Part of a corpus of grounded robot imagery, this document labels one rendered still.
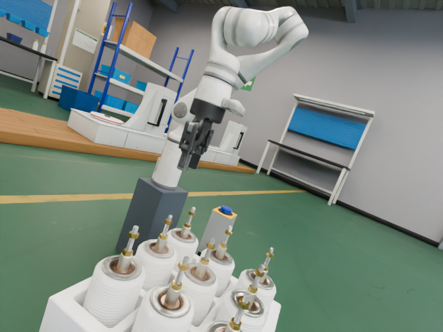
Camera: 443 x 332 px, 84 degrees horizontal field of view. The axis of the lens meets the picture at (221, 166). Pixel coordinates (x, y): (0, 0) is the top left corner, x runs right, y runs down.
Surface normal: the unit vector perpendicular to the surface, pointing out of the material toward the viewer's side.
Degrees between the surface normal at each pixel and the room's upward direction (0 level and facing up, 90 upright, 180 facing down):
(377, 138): 90
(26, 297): 0
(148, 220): 90
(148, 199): 90
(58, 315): 90
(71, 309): 0
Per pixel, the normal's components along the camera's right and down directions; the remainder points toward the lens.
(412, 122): -0.53, -0.08
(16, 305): 0.35, -0.93
